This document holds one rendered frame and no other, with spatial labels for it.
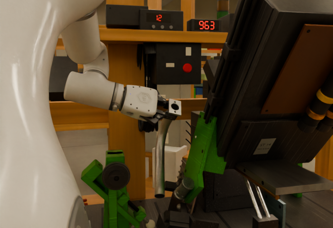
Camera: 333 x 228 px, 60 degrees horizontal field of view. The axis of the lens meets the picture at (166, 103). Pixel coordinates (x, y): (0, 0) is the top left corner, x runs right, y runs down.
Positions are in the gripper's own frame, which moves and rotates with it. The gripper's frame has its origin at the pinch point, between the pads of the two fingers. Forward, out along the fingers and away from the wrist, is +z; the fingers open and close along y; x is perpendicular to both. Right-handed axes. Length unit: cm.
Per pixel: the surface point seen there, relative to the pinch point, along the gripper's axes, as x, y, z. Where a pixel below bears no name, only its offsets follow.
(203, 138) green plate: -2.9, -9.6, 9.3
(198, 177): 1.5, -19.7, 9.3
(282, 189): -14.6, -27.2, 23.1
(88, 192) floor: 270, 75, -2
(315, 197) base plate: 19, -9, 69
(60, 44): 458, 502, -129
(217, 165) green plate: 0.2, -15.6, 14.9
